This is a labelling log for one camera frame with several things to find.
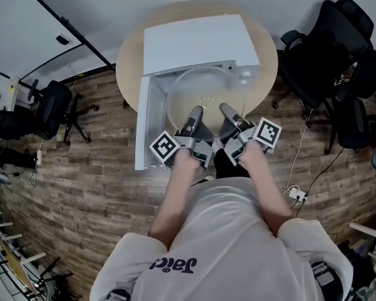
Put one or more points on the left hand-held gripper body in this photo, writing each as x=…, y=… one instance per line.
x=164, y=146

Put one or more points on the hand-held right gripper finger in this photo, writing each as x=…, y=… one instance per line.
x=228, y=133
x=230, y=114

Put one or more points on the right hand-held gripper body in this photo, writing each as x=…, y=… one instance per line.
x=268, y=133

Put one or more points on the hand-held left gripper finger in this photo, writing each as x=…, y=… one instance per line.
x=192, y=121
x=206, y=134

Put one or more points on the round glass turntable plate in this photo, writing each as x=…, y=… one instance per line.
x=203, y=86

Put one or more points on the white microwave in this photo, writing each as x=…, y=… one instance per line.
x=194, y=42

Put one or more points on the person's left forearm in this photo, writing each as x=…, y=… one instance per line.
x=175, y=193

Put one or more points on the person's right forearm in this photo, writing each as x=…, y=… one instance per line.
x=263, y=187

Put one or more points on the person's black trouser leg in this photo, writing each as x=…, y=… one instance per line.
x=230, y=165

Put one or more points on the white square power strip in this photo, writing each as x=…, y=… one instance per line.
x=296, y=193

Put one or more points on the black mesh office chair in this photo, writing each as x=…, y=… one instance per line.
x=360, y=105

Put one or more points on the person's white sweatshirt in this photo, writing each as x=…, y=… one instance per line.
x=225, y=230

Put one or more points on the large black office chair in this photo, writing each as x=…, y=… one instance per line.
x=326, y=55

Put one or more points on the small black office chair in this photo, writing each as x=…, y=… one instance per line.
x=54, y=105

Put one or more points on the white long power strip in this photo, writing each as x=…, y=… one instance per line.
x=39, y=157

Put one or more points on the grey waist pack device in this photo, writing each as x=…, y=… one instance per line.
x=323, y=274

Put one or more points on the black bag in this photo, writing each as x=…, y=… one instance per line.
x=6, y=124

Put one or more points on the white frame rack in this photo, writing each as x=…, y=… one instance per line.
x=371, y=230

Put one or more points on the black partition frame bar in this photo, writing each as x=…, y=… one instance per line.
x=72, y=27

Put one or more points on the white upright post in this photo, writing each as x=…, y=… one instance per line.
x=8, y=92

